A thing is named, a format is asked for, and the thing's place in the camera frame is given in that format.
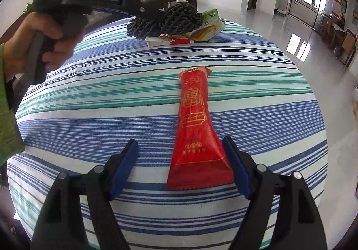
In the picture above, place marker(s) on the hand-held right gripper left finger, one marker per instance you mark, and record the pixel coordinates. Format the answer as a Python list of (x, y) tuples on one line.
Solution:
[(123, 171)]

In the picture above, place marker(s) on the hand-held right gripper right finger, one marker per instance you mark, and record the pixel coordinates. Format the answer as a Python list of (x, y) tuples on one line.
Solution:
[(237, 168)]

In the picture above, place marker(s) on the long red packet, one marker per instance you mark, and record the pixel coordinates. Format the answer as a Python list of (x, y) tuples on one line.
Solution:
[(195, 126)]

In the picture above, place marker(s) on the person's left hand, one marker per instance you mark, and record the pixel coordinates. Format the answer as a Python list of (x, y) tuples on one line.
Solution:
[(22, 37)]

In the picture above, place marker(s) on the green potted plant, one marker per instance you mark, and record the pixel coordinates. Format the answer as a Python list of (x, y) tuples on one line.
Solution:
[(29, 7)]

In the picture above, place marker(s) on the striped tablecloth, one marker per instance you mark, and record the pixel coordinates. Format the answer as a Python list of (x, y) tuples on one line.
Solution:
[(98, 98)]

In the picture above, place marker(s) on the green yellow wrapper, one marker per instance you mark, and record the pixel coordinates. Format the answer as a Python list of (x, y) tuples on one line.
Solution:
[(209, 26)]

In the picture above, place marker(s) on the green white carton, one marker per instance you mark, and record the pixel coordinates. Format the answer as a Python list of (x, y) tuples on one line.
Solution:
[(279, 12)]

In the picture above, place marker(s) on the tan dining chair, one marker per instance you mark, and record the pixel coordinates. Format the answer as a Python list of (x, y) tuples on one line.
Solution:
[(348, 44)]

